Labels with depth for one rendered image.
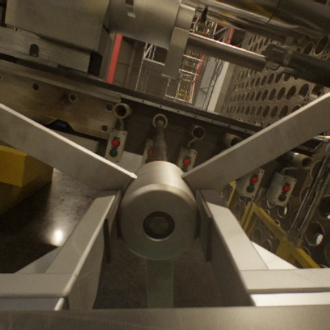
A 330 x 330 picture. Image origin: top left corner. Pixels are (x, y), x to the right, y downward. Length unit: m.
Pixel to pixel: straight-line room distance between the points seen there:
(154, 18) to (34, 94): 0.70
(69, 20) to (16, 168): 0.68
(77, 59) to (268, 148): 1.27
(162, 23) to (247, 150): 1.20
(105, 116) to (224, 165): 1.09
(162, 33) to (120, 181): 1.21
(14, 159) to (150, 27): 0.88
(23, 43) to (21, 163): 0.65
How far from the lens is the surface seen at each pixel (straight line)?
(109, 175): 0.16
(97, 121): 1.23
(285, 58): 1.49
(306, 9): 1.19
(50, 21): 1.29
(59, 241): 1.59
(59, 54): 1.41
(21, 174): 1.15
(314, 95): 3.47
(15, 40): 1.51
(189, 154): 1.10
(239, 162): 0.16
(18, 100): 1.38
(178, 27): 1.32
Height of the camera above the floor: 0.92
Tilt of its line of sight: 13 degrees down
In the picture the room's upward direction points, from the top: 16 degrees clockwise
